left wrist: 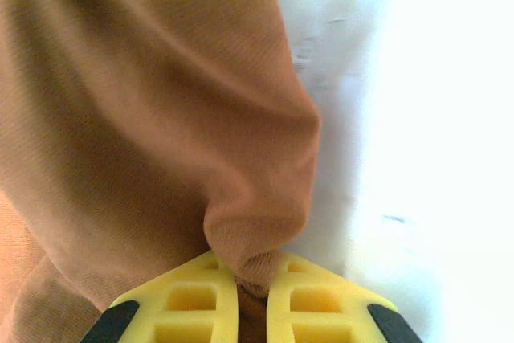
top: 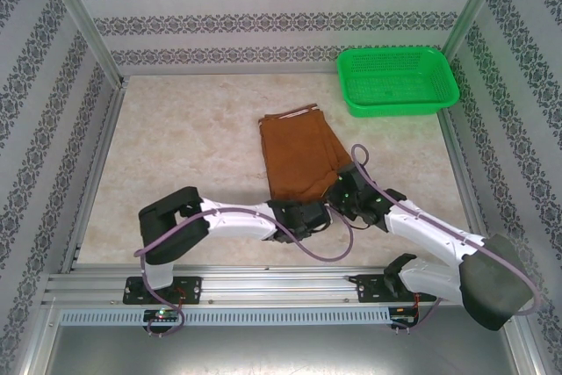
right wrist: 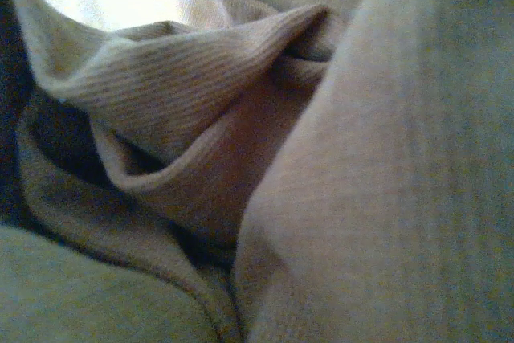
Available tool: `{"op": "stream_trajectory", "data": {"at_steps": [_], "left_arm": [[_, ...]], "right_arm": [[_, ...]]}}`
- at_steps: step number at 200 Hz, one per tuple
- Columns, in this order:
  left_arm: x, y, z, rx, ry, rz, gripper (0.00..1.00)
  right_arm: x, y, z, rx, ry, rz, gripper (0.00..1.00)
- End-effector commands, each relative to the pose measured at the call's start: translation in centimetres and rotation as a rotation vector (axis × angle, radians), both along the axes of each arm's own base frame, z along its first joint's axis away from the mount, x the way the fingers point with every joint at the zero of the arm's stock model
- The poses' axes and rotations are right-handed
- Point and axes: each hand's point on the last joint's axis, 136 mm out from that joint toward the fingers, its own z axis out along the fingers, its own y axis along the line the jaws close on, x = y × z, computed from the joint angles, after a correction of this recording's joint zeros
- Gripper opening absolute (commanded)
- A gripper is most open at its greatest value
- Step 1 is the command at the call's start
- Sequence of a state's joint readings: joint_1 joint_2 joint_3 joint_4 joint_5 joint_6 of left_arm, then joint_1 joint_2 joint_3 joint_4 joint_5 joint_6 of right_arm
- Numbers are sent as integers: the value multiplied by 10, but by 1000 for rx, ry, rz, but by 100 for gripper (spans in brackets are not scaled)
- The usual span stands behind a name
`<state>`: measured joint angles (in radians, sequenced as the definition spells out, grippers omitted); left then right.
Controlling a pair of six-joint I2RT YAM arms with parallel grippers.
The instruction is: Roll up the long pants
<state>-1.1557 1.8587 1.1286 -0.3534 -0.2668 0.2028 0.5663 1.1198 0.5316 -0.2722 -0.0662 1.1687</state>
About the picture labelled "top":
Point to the brown long pants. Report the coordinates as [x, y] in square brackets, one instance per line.
[298, 155]

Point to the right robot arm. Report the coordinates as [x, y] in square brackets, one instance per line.
[439, 234]

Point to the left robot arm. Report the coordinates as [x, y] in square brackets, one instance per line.
[237, 219]

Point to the green plastic basket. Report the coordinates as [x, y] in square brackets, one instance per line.
[364, 109]

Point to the small circuit board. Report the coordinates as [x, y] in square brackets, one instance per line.
[401, 315]
[162, 314]

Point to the aluminium mounting rail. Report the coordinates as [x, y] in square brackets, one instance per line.
[272, 287]

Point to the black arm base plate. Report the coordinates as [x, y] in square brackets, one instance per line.
[191, 289]
[366, 289]

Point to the aluminium side rail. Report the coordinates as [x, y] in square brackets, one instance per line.
[96, 160]
[456, 155]

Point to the aluminium rear rail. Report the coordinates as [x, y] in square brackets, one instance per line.
[272, 68]

